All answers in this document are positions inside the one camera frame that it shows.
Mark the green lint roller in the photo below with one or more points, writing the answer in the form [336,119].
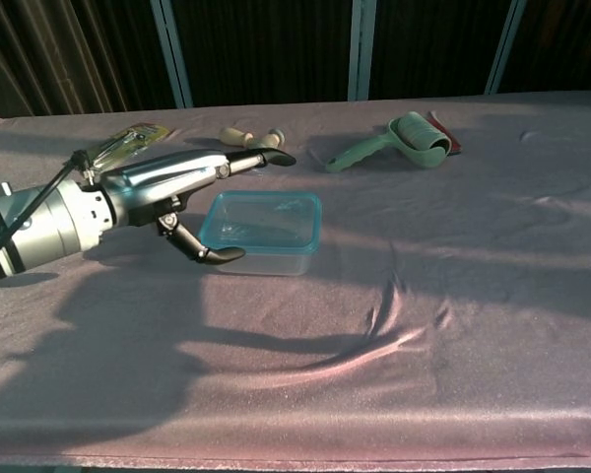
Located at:
[413,140]

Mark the pink tablecloth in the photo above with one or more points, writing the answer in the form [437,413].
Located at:
[325,320]

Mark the small wooden mallet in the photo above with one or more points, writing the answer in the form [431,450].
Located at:
[241,138]

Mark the red lint brush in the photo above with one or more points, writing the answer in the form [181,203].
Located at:
[454,144]

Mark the blue container lid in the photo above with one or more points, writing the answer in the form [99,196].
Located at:
[266,217]

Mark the clear plastic container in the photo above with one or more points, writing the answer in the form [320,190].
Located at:
[271,265]

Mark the dark brown curtain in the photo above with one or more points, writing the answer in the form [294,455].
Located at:
[276,49]

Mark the light blue frame post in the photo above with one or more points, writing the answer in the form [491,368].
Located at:
[362,49]
[170,49]
[505,49]

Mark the yellow carded tool package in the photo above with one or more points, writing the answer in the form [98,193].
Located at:
[133,138]

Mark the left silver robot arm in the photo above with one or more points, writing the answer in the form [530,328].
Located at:
[54,222]

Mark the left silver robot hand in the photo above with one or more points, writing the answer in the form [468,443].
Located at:
[157,177]

